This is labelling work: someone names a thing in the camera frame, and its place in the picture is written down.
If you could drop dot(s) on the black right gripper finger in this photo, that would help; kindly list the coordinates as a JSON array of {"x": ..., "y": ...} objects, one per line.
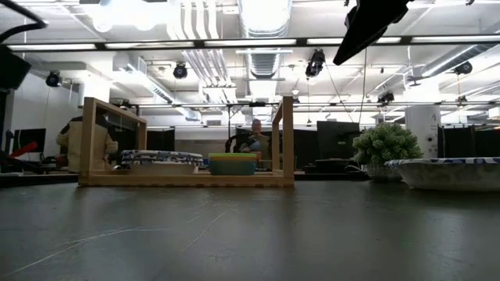
[
  {"x": 351, "y": 15},
  {"x": 371, "y": 23}
]

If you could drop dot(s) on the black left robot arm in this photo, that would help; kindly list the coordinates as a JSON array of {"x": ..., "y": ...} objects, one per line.
[{"x": 11, "y": 70}]

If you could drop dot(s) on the black ceiling spotlight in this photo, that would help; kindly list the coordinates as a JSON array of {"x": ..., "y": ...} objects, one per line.
[
  {"x": 180, "y": 71},
  {"x": 386, "y": 97},
  {"x": 463, "y": 68},
  {"x": 315, "y": 63},
  {"x": 53, "y": 79}
]

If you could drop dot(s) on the red elongated object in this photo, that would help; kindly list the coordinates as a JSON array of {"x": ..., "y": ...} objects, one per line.
[{"x": 24, "y": 149}]

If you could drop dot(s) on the small black background monitor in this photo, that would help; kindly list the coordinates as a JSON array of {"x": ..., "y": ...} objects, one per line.
[{"x": 33, "y": 136}]

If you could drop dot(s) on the green potted plant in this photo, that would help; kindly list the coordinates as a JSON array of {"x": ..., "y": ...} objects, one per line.
[{"x": 384, "y": 142}]

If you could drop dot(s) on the large black background monitor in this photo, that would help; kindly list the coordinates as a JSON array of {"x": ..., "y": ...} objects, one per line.
[{"x": 338, "y": 138}]

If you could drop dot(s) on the black overhead light rail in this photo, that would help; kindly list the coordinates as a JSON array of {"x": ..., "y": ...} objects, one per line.
[{"x": 301, "y": 40}]

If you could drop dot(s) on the person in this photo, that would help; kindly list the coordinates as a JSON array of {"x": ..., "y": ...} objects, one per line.
[
  {"x": 74, "y": 148},
  {"x": 258, "y": 142}
]

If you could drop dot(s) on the orange-red plastic bowl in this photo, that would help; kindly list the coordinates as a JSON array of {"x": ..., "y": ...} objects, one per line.
[{"x": 232, "y": 159}]

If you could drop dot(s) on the wooden slatted shelf rack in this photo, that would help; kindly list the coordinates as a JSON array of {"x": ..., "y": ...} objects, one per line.
[{"x": 187, "y": 180}]

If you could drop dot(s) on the black partition screen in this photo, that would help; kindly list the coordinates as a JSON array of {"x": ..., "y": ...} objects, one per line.
[{"x": 468, "y": 136}]

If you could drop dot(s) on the purple bowl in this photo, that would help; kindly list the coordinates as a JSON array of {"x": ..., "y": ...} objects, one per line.
[{"x": 232, "y": 168}]

